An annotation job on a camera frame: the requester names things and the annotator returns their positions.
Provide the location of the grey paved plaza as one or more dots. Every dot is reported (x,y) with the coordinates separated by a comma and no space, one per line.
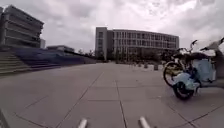
(110,90)

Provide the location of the large grey many-windowed building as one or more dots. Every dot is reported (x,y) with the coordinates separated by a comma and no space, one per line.
(140,41)

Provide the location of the row of stone bollards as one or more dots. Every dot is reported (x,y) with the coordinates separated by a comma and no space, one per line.
(155,66)

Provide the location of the low flat building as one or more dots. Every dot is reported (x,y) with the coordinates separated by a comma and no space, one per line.
(60,48)

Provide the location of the bicycle with yellow wheel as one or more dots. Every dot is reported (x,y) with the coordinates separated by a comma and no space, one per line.
(173,68)

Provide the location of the robot's own part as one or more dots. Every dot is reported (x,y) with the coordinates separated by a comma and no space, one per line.
(144,122)
(82,123)

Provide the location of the pale blue bicycle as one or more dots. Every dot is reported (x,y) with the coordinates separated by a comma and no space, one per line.
(196,75)

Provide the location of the grey building with horizontal bands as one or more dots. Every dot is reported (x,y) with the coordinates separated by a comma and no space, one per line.
(21,28)

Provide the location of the grey stone steps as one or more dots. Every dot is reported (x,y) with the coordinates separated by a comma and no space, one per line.
(11,63)

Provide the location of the blue sloped wall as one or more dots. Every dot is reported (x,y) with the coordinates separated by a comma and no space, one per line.
(56,56)

